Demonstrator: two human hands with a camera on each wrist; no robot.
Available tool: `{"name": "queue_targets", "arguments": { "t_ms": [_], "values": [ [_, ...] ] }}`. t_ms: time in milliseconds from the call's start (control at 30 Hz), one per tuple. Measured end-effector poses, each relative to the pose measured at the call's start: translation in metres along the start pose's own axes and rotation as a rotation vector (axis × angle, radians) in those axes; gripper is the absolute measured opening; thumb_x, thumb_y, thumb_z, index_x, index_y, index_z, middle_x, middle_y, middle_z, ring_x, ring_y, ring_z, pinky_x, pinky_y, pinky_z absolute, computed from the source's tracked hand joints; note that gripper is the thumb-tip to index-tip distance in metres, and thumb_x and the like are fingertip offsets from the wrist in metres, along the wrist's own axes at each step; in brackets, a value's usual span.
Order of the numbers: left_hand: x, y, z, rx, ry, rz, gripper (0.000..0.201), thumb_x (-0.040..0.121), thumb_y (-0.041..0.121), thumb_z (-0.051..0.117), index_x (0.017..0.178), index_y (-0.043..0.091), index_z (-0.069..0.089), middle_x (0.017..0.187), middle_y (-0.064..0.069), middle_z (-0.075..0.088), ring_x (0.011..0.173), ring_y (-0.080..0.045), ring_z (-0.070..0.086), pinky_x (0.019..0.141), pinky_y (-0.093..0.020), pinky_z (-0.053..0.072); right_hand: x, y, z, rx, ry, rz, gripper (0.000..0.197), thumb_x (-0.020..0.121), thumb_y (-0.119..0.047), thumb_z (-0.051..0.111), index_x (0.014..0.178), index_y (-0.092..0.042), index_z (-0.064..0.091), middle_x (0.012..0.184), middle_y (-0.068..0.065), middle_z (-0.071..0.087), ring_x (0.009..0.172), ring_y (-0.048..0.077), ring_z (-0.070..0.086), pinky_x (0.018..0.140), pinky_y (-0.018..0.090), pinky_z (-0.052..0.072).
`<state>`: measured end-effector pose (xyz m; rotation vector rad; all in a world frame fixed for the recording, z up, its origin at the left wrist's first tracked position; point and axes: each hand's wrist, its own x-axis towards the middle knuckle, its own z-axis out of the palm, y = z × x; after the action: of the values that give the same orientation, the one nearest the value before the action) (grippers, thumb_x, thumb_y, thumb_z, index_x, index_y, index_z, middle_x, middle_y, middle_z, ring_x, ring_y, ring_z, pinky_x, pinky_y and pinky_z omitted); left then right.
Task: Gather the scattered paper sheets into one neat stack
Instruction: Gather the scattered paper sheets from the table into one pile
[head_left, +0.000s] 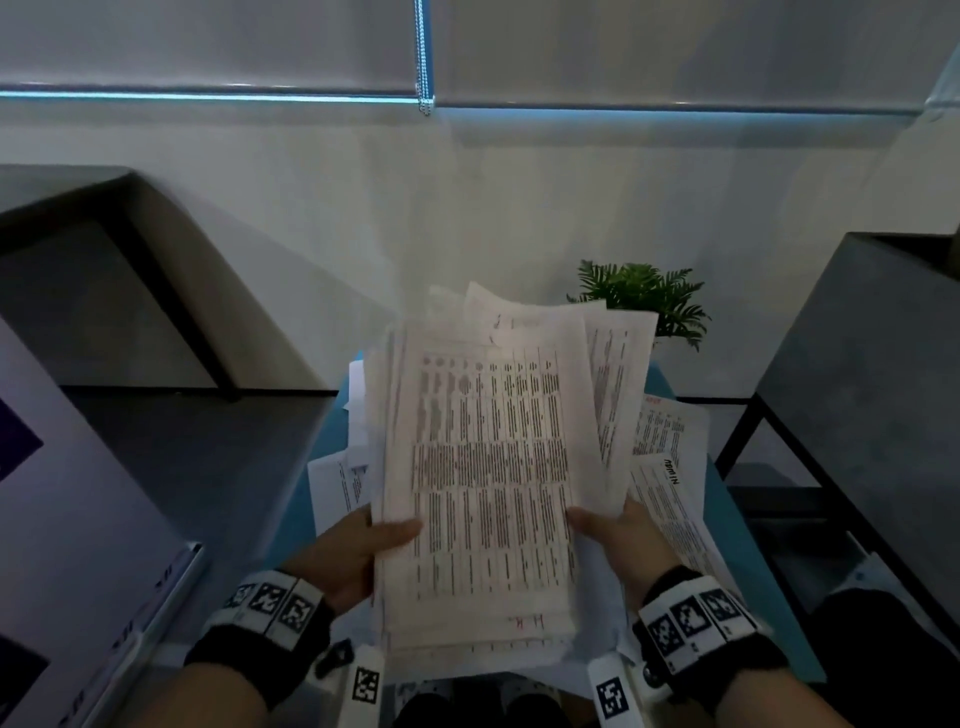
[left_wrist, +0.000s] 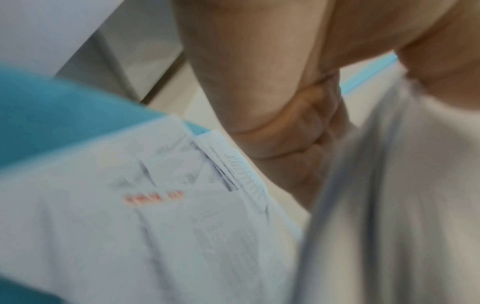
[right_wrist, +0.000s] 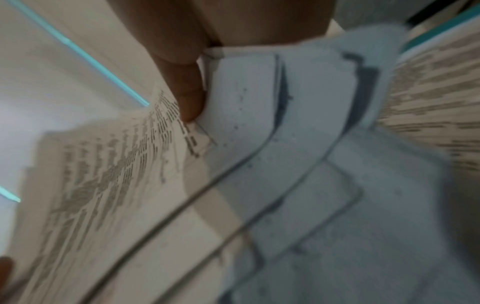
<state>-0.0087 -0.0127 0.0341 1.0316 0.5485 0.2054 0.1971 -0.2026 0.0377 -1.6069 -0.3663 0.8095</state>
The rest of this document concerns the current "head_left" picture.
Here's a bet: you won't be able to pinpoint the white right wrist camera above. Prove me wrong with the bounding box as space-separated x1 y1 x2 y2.
586 652 676 728

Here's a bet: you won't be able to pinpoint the black wristband marker tags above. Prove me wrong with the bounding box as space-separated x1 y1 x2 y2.
633 566 789 714
183 569 337 710

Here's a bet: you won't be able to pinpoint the black left wristband marker tags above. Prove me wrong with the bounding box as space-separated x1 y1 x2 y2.
183 569 337 710

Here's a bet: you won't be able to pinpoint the stack of collected papers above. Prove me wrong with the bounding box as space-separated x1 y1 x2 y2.
363 281 660 676

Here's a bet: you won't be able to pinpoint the printed papers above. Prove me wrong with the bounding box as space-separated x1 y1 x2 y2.
307 359 744 699

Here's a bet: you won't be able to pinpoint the person's right forearm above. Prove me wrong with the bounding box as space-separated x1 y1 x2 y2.
716 667 853 728

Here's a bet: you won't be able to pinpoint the white bead blind chain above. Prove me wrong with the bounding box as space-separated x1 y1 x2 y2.
412 0 438 116

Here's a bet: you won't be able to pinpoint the person's left hand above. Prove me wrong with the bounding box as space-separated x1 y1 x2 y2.
281 509 423 616

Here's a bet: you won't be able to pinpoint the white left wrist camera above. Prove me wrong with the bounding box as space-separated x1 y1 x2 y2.
314 637 388 728

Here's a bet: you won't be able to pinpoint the black right wristband marker tags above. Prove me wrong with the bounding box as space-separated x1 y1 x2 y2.
633 566 789 714

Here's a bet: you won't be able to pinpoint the green potted fern plant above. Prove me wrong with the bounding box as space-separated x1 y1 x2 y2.
567 260 712 352

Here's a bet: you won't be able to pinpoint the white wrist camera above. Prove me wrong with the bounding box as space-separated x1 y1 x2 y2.
586 652 676 728
314 637 388 728

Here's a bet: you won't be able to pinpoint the dark grey black-framed desk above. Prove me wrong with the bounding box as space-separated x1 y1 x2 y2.
0 164 241 399

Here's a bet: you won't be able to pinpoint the person's black trouser leg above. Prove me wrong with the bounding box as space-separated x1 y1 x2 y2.
809 588 960 728

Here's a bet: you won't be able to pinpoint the person's right hand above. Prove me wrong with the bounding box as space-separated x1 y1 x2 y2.
566 494 684 609

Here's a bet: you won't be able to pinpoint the white perforated shoe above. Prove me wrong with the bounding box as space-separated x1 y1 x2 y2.
389 674 496 728
498 674 575 728

